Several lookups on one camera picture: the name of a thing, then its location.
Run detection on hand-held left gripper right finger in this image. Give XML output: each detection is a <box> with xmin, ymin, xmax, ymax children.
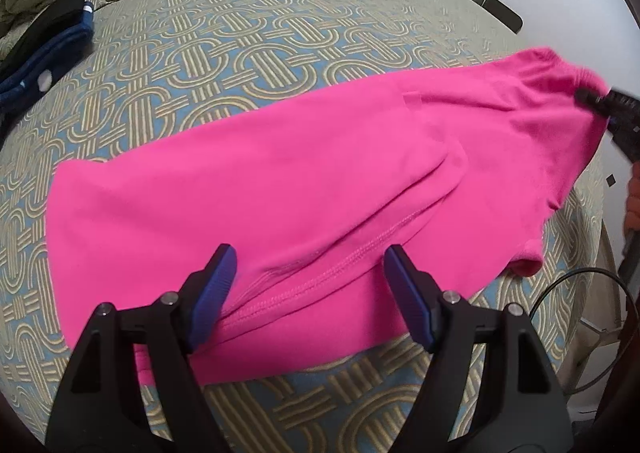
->
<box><xmin>382</xmin><ymin>244</ymin><xmax>573</xmax><ymax>453</ymax></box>

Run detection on patterned blue beige bedspread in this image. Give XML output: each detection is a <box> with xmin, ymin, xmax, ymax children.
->
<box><xmin>0</xmin><ymin>0</ymin><xmax>626</xmax><ymax>453</ymax></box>

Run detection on black cable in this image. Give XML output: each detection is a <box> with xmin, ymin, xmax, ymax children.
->
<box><xmin>530</xmin><ymin>267</ymin><xmax>640</xmax><ymax>394</ymax></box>

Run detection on dark grey chair back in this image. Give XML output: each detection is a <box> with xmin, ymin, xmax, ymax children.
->
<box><xmin>482</xmin><ymin>0</ymin><xmax>523</xmax><ymax>34</ymax></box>

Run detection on person's right hand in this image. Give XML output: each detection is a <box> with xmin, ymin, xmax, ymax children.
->
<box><xmin>624</xmin><ymin>166</ymin><xmax>640</xmax><ymax>234</ymax></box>

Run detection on pink pants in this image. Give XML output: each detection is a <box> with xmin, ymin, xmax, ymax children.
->
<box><xmin>49</xmin><ymin>47</ymin><xmax>611</xmax><ymax>386</ymax></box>

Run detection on black garment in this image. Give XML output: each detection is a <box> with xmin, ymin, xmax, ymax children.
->
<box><xmin>0</xmin><ymin>0</ymin><xmax>88</xmax><ymax>79</ymax></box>

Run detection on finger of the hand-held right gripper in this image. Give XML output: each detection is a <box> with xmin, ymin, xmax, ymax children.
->
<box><xmin>572</xmin><ymin>87</ymin><xmax>640</xmax><ymax>164</ymax></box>

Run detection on dark blue garment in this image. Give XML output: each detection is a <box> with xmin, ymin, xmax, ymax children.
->
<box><xmin>0</xmin><ymin>0</ymin><xmax>96</xmax><ymax>119</ymax></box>

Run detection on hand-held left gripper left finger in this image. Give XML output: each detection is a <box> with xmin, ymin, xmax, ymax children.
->
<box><xmin>45</xmin><ymin>243</ymin><xmax>238</xmax><ymax>453</ymax></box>

